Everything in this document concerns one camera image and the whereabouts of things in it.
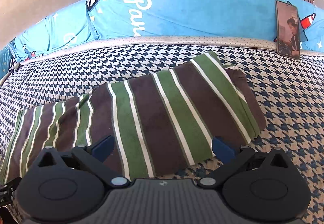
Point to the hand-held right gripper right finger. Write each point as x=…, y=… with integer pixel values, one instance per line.
x=222, y=149

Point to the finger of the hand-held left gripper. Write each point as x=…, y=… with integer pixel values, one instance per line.
x=14, y=184

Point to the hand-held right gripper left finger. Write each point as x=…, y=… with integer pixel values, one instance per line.
x=103, y=146

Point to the green brown striped shirt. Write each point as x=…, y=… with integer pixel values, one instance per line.
x=151, y=112

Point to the houndstooth sofa seat cushion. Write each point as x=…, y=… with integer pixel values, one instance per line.
x=291, y=100

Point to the black smartphone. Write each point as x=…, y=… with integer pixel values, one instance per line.
x=287, y=29

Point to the blue printed sofa backrest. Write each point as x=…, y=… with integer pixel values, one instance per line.
x=177, y=11

